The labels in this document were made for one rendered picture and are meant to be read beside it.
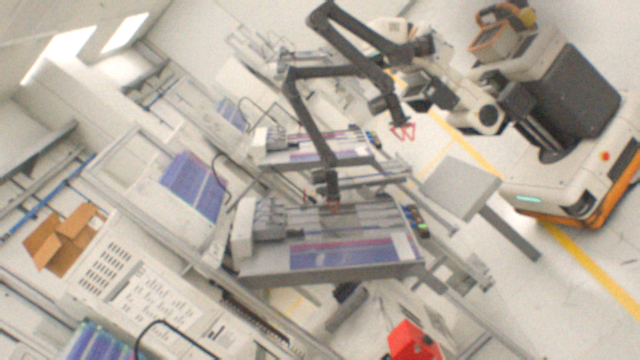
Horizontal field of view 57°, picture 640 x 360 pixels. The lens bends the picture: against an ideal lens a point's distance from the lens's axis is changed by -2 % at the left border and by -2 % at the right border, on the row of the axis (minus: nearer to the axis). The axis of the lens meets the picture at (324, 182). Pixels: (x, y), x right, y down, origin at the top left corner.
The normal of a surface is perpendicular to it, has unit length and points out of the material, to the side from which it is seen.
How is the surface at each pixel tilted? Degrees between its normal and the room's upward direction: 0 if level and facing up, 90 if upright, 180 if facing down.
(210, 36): 90
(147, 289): 89
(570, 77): 90
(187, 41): 90
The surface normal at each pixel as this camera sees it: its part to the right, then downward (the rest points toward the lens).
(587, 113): 0.27, 0.06
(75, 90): 0.05, 0.32
